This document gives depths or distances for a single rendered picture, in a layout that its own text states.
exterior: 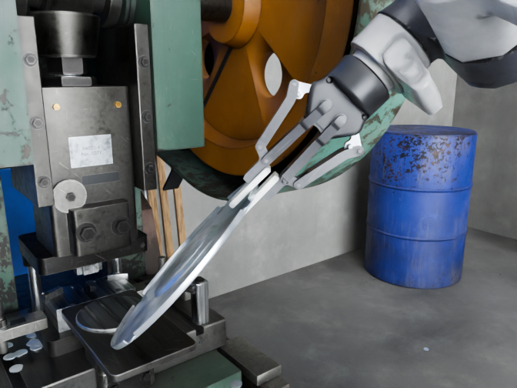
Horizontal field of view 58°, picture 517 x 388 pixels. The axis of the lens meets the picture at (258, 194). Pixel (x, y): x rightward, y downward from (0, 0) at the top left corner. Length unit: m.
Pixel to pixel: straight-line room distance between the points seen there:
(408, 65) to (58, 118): 0.54
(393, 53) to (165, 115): 0.43
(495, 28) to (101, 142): 0.61
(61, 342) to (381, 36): 0.72
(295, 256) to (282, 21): 2.17
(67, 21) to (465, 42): 0.61
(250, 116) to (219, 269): 1.68
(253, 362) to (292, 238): 1.99
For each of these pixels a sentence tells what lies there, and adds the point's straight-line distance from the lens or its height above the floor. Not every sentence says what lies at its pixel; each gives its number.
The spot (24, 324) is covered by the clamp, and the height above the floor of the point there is 0.75.
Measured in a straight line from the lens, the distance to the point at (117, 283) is 1.01.
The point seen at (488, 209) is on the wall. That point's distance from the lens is 4.06.
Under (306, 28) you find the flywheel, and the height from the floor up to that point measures 1.27.
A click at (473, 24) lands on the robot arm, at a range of 0.49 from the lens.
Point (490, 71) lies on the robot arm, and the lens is 0.55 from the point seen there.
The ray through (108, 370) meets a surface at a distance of 0.75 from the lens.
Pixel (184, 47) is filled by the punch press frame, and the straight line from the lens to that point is 0.86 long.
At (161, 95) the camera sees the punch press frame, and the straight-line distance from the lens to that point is 0.84.
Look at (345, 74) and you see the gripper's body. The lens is 0.57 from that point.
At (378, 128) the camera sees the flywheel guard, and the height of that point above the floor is 1.09.
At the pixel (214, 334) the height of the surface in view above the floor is 0.68.
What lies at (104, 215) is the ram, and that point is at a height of 0.96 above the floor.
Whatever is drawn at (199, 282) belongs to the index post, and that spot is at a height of 0.79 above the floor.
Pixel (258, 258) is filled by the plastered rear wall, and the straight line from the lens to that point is 2.78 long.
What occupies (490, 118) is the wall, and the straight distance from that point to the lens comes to 3.97.
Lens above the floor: 1.19
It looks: 14 degrees down
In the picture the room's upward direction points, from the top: straight up
